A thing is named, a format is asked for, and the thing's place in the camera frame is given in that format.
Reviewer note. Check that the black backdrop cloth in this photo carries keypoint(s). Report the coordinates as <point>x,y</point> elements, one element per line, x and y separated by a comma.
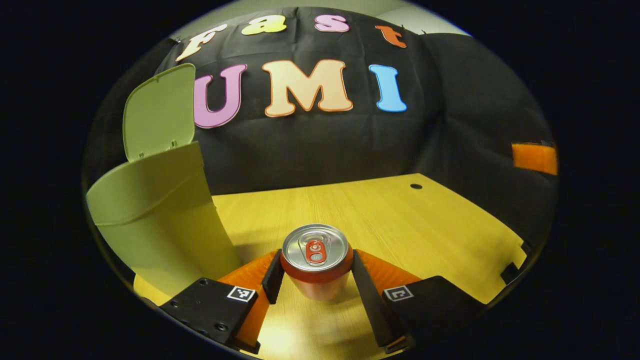
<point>310,145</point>

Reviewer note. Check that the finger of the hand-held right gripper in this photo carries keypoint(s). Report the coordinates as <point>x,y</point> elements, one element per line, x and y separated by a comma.
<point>535,157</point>

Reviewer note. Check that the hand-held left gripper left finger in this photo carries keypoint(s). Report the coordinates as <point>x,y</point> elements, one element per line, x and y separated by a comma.
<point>273,280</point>

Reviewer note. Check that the green desktop garbage bin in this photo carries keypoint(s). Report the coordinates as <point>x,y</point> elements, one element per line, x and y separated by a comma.
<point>160,220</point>

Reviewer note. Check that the wooden desktop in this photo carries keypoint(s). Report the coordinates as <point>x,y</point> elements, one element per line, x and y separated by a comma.
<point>380,220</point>

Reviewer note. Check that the red pop can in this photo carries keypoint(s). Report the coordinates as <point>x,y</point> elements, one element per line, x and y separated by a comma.
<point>315,270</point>

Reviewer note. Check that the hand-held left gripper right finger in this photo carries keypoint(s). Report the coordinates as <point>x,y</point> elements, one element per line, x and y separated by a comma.
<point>372,305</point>

